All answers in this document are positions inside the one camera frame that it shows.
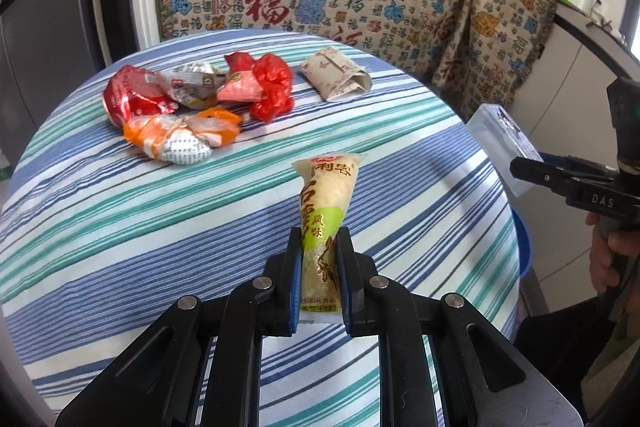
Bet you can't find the red crumpled snack bag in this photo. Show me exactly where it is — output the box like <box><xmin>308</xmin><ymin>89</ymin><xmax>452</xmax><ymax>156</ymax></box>
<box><xmin>102</xmin><ymin>66</ymin><xmax>178</xmax><ymax>125</ymax></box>

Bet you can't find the red pink snack packet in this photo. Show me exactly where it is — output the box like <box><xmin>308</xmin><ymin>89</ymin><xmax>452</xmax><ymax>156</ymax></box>
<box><xmin>216</xmin><ymin>72</ymin><xmax>263</xmax><ymax>104</ymax></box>

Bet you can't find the blue plastic basket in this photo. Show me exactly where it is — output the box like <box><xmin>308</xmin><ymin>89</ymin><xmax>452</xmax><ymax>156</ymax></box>
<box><xmin>510</xmin><ymin>207</ymin><xmax>532</xmax><ymax>280</ymax></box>

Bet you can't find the red plastic bag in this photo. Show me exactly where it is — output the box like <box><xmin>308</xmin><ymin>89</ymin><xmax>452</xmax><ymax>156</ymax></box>
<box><xmin>225</xmin><ymin>52</ymin><xmax>293</xmax><ymax>124</ymax></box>

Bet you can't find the dark clothing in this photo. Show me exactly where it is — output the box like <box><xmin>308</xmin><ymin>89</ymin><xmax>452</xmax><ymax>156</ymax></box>
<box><xmin>515</xmin><ymin>292</ymin><xmax>640</xmax><ymax>427</ymax></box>

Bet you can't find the grey refrigerator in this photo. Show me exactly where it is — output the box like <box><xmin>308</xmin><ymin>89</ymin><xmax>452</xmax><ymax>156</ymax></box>
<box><xmin>0</xmin><ymin>0</ymin><xmax>108</xmax><ymax>152</ymax></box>

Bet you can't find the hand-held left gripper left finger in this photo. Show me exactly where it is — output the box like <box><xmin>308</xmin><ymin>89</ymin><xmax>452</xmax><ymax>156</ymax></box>
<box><xmin>55</xmin><ymin>229</ymin><xmax>306</xmax><ymax>427</ymax></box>

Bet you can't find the white yellow wrapper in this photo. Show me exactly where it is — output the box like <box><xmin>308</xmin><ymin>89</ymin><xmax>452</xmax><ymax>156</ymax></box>
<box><xmin>160</xmin><ymin>62</ymin><xmax>226</xmax><ymax>108</ymax></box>

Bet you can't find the folded printed paper bag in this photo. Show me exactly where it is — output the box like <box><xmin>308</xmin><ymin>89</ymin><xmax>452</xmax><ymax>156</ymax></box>
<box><xmin>300</xmin><ymin>48</ymin><xmax>372</xmax><ymax>102</ymax></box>

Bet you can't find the white kitchen counter cabinet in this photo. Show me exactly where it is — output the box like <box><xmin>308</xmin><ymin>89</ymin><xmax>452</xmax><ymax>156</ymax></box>
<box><xmin>510</xmin><ymin>2</ymin><xmax>640</xmax><ymax>303</ymax></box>

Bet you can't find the striped round tablecloth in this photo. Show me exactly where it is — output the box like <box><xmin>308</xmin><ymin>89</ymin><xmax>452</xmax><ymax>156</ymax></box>
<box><xmin>0</xmin><ymin>29</ymin><xmax>523</xmax><ymax>427</ymax></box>

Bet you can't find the yellow green snack packet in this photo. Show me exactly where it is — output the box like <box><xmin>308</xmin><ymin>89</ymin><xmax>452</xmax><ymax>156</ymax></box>
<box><xmin>292</xmin><ymin>152</ymin><xmax>368</xmax><ymax>325</ymax></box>

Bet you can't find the person's right hand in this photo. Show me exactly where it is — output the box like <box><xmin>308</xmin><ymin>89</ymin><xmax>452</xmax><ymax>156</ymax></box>
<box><xmin>587</xmin><ymin>212</ymin><xmax>640</xmax><ymax>295</ymax></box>

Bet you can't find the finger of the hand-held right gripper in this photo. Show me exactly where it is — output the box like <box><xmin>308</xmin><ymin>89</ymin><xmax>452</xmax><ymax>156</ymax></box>
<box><xmin>542</xmin><ymin>153</ymin><xmax>620</xmax><ymax>180</ymax></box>
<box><xmin>510</xmin><ymin>156</ymin><xmax>620</xmax><ymax>198</ymax></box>

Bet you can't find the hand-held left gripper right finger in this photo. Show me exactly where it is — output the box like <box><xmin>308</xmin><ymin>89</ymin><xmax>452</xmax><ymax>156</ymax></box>
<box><xmin>335</xmin><ymin>227</ymin><xmax>585</xmax><ymax>427</ymax></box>

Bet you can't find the clear plastic box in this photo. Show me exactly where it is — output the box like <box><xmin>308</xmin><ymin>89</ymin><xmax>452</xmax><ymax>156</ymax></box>
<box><xmin>467</xmin><ymin>104</ymin><xmax>543</xmax><ymax>198</ymax></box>

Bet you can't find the orange snack bag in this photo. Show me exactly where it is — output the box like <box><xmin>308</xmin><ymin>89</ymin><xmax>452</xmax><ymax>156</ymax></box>
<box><xmin>122</xmin><ymin>107</ymin><xmax>243</xmax><ymax>165</ymax></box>

